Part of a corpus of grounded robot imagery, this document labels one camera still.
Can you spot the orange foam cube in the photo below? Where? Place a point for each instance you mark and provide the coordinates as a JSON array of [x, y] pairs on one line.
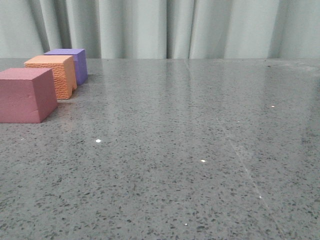
[[63, 69]]

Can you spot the pale green curtain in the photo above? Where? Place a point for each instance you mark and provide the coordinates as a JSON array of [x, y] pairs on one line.
[[159, 29]]

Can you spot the pink foam cube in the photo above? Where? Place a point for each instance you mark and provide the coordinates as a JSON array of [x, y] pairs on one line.
[[27, 95]]

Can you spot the purple foam cube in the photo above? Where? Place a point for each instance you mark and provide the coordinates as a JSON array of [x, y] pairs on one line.
[[80, 61]]

